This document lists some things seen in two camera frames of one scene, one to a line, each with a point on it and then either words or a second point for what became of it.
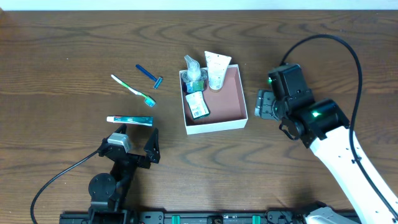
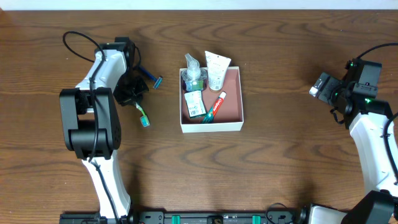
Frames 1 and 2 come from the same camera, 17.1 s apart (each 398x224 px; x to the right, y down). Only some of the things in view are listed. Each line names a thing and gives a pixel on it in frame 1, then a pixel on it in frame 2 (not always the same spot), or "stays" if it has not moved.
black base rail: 194,218 stays
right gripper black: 265,104 -> 333,88
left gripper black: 132,156 -> 132,92
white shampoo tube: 217,65 stays
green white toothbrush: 148,99 -> 144,119
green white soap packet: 197,105 stays
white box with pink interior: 227,106 stays
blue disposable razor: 158,81 stays
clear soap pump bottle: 194,78 stays
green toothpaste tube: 143,120 -> 209,117
